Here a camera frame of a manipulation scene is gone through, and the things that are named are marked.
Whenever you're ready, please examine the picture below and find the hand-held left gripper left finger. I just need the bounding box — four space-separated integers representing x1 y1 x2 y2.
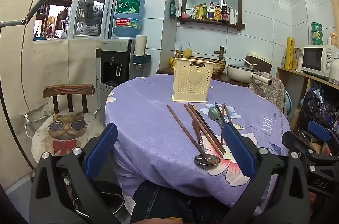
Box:
29 123 118 224

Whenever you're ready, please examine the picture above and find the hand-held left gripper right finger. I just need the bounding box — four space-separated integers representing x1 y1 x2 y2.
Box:
222 123 310 224

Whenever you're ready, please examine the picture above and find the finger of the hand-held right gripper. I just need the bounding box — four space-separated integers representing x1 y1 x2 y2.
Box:
282 131 321 161
308 120 339 146

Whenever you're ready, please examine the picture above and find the metal spoon with wooden handle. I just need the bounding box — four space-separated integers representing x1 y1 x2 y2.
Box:
192 119 221 167

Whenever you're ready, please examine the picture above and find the grey spoon with black handle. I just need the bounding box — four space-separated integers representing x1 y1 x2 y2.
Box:
208 107 228 132

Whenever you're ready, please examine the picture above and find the cream plastic utensil holder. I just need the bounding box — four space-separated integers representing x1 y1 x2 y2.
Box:
172 57 214 103

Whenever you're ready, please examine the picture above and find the black plastic bag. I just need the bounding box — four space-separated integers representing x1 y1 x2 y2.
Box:
297 84 339 134

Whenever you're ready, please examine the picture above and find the cat print seat cushion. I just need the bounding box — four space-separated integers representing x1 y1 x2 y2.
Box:
31 111 105 165

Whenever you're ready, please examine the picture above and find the black chopstick with gold band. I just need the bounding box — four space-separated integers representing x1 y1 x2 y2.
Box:
191 105 225 146
214 102 228 126

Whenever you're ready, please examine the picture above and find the purple floral tablecloth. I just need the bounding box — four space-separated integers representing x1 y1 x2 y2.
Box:
104 74 290 207

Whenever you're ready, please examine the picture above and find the floral patterned cloth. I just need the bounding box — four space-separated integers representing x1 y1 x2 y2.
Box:
249 72 286 114

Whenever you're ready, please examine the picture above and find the wooden storage shelf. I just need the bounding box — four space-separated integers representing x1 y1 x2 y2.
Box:
277 67 339 134

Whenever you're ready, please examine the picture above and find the wooden chair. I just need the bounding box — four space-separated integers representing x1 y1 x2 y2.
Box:
42 84 105 161

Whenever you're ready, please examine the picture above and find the white microwave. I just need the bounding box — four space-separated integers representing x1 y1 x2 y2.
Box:
300 44 339 82

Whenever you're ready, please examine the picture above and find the cream pot with glass lid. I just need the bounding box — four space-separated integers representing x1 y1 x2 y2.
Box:
227 63 273 85

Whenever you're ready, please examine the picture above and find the yellow roll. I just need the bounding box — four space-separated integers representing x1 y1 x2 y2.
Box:
285 37 295 69

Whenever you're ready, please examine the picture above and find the woven pattern sink basin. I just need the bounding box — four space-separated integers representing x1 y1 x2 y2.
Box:
185 56 226 77

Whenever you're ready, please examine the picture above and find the water dispenser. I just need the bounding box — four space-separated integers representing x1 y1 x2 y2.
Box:
97 39 136 119

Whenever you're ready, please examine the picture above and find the brown and cream rice cooker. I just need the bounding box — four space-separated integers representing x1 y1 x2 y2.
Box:
242 51 273 73

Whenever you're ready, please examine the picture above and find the stack of green cups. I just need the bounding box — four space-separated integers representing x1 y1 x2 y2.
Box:
310 22 323 45

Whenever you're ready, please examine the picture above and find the bamboo style faucet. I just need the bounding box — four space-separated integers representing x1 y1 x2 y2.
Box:
214 46 225 60

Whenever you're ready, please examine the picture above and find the white paper roll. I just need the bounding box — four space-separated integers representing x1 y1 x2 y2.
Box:
135 35 148 58

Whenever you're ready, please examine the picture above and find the blue water jug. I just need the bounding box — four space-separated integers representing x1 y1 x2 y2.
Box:
113 0 146 38

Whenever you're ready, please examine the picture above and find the dark soy sauce bottle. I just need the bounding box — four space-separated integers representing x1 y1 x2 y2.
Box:
221 2 230 23

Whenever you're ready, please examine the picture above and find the clear bottle with purple label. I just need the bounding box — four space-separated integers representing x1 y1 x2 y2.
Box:
207 2 215 21

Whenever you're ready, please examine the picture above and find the yellow green snack packet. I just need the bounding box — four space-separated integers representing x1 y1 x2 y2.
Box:
191 6 202 20

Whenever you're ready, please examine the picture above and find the wooden framed mirror shelf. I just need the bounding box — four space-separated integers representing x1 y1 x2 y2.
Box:
180 0 245 31

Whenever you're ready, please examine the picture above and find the aluminium sliding window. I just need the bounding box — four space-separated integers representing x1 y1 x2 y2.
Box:
33 0 122 41

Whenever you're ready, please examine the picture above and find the white wall socket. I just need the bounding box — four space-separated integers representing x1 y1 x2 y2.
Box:
21 112 35 124

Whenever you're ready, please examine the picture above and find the teal wall holder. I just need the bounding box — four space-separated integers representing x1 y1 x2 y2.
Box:
132 54 152 66

